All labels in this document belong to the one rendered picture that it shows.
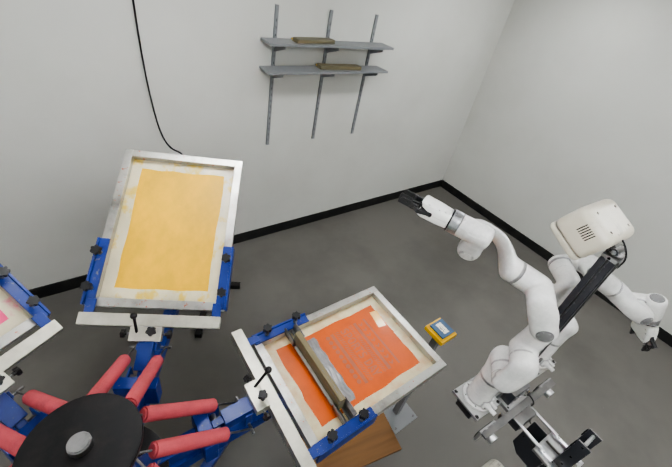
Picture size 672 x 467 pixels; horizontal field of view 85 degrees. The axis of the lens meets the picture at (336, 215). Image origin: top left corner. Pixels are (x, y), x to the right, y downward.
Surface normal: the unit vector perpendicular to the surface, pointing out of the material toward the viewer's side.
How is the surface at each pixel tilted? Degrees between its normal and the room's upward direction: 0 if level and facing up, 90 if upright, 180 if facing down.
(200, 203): 32
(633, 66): 90
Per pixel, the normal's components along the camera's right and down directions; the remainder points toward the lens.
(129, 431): 0.18, -0.80
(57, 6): 0.57, 0.56
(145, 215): 0.19, -0.36
